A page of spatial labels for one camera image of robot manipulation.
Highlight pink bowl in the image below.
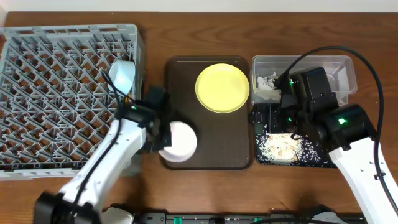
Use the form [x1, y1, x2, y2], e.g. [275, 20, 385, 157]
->
[159, 121, 197, 163]

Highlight yellow plate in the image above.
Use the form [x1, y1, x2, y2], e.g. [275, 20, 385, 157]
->
[195, 63, 249, 113]

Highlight blue bowl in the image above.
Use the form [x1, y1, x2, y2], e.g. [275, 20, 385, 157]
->
[108, 60, 136, 95]

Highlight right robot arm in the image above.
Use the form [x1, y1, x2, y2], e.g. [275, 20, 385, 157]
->
[251, 67, 397, 223]

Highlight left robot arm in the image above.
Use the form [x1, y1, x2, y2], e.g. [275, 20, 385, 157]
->
[33, 100, 171, 223]

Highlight black waste tray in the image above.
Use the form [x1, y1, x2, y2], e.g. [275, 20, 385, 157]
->
[249, 103, 335, 168]

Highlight rice and nut scraps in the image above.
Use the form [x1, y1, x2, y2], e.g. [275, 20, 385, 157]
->
[255, 133, 325, 166]

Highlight crumpled white tissue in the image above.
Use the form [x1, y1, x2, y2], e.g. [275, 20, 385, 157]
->
[257, 72, 281, 100]

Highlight clear plastic bin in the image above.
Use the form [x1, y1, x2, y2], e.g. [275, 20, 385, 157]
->
[249, 55, 358, 106]

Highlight dark brown serving tray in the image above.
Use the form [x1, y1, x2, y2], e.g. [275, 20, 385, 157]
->
[162, 56, 254, 170]

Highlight grey dish rack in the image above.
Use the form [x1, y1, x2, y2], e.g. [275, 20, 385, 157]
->
[1, 24, 145, 181]

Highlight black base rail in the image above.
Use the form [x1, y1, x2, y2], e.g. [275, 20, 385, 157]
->
[99, 203, 368, 224]

